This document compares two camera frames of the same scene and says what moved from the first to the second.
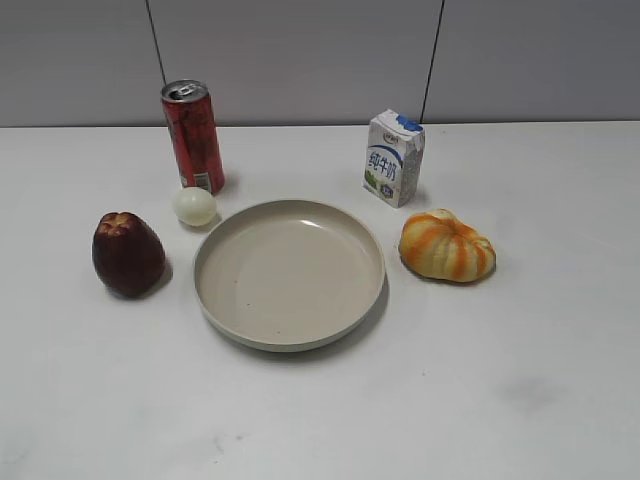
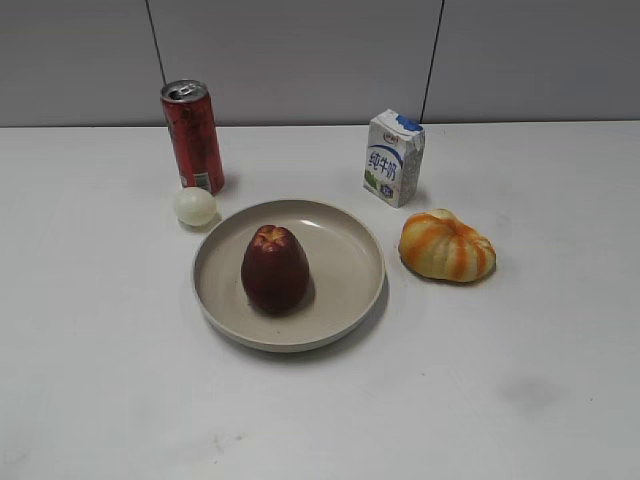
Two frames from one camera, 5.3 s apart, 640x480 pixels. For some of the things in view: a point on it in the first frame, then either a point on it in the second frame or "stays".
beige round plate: [289, 275] stays
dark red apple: [129, 256] → [275, 273]
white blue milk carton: [394, 154] stays
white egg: [195, 206] stays
